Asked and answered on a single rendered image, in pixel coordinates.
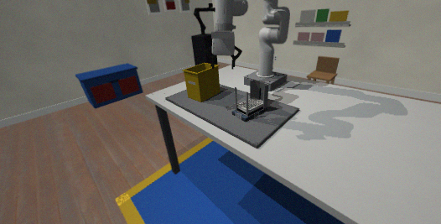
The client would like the yellow open-top bin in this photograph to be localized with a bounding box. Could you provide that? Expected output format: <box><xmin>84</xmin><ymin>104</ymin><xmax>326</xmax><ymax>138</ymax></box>
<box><xmin>184</xmin><ymin>63</ymin><xmax>220</xmax><ymax>102</ymax></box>

